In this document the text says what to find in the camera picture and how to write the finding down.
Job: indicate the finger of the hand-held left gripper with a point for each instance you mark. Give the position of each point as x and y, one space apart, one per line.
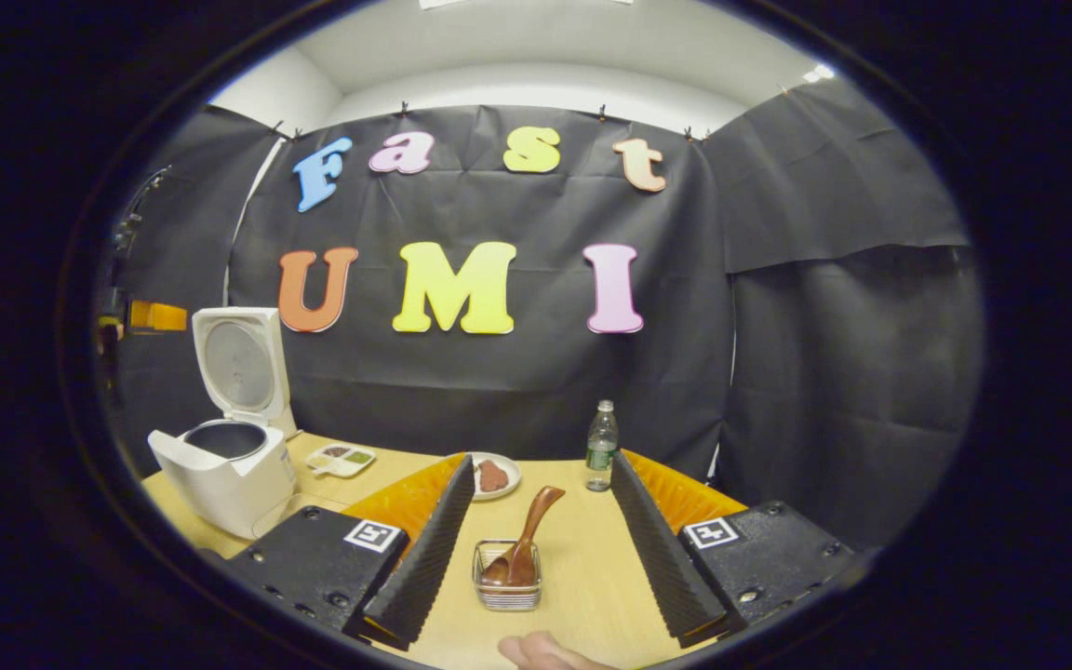
159 316

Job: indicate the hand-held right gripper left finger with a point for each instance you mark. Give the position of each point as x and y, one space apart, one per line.
424 558

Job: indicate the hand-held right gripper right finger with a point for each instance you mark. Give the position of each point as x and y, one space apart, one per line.
662 558

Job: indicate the brown wooden spoon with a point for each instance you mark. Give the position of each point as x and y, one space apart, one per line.
536 521

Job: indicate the white rice cooker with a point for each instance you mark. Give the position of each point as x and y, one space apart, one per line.
229 493

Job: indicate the brown meat piece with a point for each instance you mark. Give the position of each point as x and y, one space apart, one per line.
493 476

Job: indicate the white round plate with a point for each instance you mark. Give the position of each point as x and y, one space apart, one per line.
513 489

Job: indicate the clear green-label water bottle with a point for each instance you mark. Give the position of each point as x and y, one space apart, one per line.
601 456

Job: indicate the white divided grain dish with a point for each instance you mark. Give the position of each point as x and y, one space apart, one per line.
324 467

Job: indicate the black backdrop cloth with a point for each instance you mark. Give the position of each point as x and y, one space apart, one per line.
499 391

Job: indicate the ceiling light panel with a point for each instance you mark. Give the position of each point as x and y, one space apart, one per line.
527 3

